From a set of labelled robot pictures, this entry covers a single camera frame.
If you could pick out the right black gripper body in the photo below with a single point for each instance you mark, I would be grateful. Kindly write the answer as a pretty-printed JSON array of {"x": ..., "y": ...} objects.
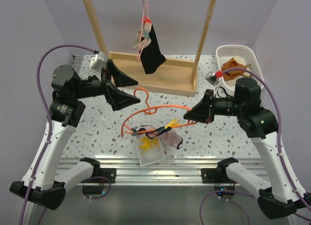
[{"x": 224, "y": 106}]

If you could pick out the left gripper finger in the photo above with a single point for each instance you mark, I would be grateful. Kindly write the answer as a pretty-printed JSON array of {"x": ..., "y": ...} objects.
[
  {"x": 120, "y": 78},
  {"x": 119, "y": 99}
]

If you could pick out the wooden hanging rack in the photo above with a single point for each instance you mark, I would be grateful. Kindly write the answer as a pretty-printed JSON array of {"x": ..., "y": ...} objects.
[{"x": 174, "y": 76}]

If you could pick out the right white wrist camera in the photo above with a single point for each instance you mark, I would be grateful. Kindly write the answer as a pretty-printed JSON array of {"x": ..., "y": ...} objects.
[{"x": 213, "y": 77}]

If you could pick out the black beige underwear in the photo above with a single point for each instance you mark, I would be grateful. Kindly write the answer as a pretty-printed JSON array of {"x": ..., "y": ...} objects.
[{"x": 151, "y": 57}]

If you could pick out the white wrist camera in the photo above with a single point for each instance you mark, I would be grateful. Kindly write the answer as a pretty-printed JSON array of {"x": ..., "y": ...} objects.
[
  {"x": 213, "y": 77},
  {"x": 98, "y": 63}
]

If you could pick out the brown cloth in basket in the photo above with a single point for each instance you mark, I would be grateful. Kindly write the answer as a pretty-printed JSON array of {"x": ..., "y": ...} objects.
[{"x": 233, "y": 74}]

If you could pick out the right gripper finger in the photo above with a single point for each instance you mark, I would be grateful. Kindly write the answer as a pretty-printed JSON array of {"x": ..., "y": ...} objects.
[
  {"x": 208, "y": 97},
  {"x": 199, "y": 113}
]

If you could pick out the white plastic basket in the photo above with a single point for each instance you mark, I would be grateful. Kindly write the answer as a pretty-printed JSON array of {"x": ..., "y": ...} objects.
[{"x": 226, "y": 52}]

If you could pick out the cream cloth in basket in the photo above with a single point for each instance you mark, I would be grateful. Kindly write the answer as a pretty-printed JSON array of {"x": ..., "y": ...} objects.
[{"x": 242, "y": 64}]

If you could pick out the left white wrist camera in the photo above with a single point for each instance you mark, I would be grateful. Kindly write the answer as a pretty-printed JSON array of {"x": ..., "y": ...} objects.
[{"x": 98, "y": 63}]

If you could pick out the red clothespin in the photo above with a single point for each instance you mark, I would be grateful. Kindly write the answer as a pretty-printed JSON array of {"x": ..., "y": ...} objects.
[{"x": 146, "y": 20}]

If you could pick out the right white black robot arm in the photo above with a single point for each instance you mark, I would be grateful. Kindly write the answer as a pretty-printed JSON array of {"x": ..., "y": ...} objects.
[{"x": 282, "y": 195}]

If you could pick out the clear plastic clip box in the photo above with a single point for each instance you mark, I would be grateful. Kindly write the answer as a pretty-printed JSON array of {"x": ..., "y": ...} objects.
[{"x": 152, "y": 156}]

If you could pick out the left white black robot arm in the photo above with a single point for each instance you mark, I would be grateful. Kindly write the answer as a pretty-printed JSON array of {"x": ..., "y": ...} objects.
[{"x": 41, "y": 185}]

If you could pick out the light blue clothespin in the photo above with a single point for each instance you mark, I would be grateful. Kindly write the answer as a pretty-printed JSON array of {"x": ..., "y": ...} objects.
[{"x": 146, "y": 35}]

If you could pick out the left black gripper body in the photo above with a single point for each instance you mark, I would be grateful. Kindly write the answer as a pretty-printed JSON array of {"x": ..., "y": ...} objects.
[{"x": 95, "y": 86}]

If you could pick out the pink underwear navy trim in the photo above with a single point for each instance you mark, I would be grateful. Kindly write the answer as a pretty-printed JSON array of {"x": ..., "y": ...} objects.
[{"x": 167, "y": 135}]

